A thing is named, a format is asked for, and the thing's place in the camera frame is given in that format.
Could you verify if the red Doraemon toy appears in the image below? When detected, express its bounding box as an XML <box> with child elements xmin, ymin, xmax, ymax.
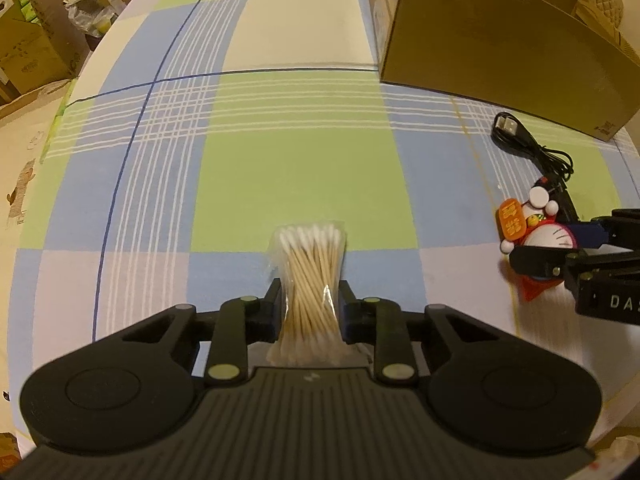
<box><xmin>496</xmin><ymin>183</ymin><xmax>564</xmax><ymax>302</ymax></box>

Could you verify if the checkered table cloth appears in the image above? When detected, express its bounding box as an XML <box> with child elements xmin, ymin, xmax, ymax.
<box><xmin>1</xmin><ymin>0</ymin><xmax>639</xmax><ymax>445</ymax></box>

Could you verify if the cotton swabs pack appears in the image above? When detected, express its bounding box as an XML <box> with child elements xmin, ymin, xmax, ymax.
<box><xmin>267</xmin><ymin>221</ymin><xmax>372</xmax><ymax>368</ymax></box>

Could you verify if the brown cardboard box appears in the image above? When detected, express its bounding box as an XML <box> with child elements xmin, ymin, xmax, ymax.
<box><xmin>369</xmin><ymin>0</ymin><xmax>639</xmax><ymax>140</ymax></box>

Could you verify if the black USB cable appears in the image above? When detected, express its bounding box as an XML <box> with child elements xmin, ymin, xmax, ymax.
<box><xmin>490</xmin><ymin>112</ymin><xmax>576</xmax><ymax>196</ymax></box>

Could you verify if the cardboard boxes pile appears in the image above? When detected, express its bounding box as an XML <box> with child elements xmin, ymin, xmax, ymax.
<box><xmin>1</xmin><ymin>0</ymin><xmax>131</xmax><ymax>104</ymax></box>

